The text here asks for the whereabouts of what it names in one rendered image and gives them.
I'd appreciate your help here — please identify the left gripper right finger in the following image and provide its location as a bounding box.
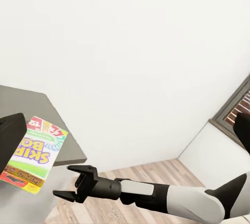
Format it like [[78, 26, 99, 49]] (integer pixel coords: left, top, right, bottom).
[[233, 112, 250, 154]]

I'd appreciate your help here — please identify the board game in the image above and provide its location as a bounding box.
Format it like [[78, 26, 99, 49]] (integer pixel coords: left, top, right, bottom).
[[0, 116, 67, 194]]

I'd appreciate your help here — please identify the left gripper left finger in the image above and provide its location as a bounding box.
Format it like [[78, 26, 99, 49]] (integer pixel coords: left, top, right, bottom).
[[0, 113, 27, 175]]

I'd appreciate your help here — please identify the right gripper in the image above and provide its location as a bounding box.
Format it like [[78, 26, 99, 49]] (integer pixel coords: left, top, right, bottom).
[[53, 165, 110, 204]]

